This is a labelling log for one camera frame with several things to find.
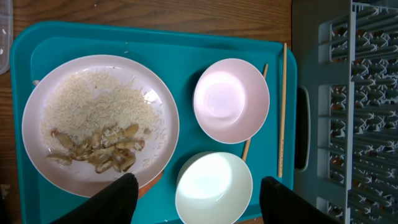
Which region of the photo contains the left wooden chopstick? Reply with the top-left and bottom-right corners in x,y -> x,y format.
241,64 -> 269,162

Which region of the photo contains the teal plastic tray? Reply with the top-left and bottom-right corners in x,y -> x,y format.
10,22 -> 297,223

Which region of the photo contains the clear plastic bin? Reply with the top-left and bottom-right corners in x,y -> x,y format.
0,0 -> 13,75

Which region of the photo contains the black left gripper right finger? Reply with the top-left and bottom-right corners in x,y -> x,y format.
259,176 -> 338,224

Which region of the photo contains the pale green bowl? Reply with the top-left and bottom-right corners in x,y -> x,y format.
175,151 -> 253,224

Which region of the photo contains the right wooden chopstick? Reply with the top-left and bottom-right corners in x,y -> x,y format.
277,43 -> 287,178

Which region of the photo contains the white plate with food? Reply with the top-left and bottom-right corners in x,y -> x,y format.
22,55 -> 179,197

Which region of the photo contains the orange carrot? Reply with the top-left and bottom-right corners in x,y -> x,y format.
138,171 -> 164,199

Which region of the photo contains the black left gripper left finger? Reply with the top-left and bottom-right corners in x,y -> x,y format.
54,173 -> 139,224

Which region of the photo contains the wooden chopstick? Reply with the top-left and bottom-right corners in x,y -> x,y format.
241,64 -> 269,162
277,43 -> 287,178

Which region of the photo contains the grey dishwasher rack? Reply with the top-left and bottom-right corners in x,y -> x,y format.
292,0 -> 397,223

